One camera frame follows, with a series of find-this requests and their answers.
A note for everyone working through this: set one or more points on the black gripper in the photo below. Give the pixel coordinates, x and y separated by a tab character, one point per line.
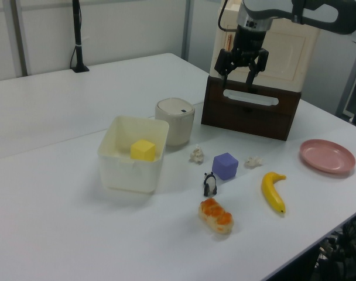
249	44

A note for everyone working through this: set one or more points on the toy bread loaf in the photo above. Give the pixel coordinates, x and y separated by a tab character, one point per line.
216	216

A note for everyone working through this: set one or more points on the panda figurine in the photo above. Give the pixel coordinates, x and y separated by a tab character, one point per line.
210	185

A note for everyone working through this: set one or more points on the crumpled paper ball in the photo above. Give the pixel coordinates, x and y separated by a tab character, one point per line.
253	161
197	154

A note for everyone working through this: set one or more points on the copper cabinet latch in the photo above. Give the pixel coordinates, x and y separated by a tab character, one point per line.
229	41

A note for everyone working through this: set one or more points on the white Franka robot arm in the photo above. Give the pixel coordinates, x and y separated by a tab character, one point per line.
263	6

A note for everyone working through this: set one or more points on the cream plastic storage cabinet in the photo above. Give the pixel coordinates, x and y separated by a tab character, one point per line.
286	55

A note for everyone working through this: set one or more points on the grey metal rack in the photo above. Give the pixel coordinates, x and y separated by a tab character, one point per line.
346	87

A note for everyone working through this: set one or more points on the cream plastic box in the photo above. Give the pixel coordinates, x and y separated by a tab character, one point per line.
128	175

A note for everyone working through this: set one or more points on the pink plate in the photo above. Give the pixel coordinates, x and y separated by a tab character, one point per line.
327	155

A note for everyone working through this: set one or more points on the purple cube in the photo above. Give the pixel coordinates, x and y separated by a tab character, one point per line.
225	167

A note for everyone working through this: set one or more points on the yellow toy banana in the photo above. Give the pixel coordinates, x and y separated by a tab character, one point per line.
271	193

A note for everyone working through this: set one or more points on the cream storage box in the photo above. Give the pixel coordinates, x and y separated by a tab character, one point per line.
239	120

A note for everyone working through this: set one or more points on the beige lidded trash bin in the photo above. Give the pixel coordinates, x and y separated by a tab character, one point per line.
175	128

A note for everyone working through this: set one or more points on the yellow cube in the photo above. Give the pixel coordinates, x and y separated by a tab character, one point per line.
143	150

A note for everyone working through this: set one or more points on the black pole stand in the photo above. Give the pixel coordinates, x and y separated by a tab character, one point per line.
77	29

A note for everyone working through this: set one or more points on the black mesh office chair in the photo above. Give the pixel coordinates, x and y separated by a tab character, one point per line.
353	234

